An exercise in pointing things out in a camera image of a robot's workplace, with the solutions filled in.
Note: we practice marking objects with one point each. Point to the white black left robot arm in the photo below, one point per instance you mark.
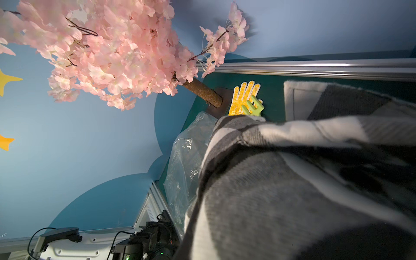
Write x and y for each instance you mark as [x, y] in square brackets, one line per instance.
[71, 244]

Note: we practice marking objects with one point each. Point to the aluminium table frame rail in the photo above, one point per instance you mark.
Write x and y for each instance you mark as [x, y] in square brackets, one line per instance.
[386, 69]

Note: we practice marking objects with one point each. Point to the grey white plaid shirt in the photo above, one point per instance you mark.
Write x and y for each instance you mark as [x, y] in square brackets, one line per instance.
[335, 181]

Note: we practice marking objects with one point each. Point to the clear plastic vacuum bag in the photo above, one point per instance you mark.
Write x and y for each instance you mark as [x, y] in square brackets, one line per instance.
[185, 162]

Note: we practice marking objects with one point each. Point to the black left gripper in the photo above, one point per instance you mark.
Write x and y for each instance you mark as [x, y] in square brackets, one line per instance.
[155, 241]

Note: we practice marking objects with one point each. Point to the yellow hand-shaped clapper toy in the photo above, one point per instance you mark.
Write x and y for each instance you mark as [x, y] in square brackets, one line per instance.
[245, 101]

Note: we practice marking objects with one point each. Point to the pink blossom artificial tree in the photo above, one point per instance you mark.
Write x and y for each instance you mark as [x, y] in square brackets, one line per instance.
[119, 51]

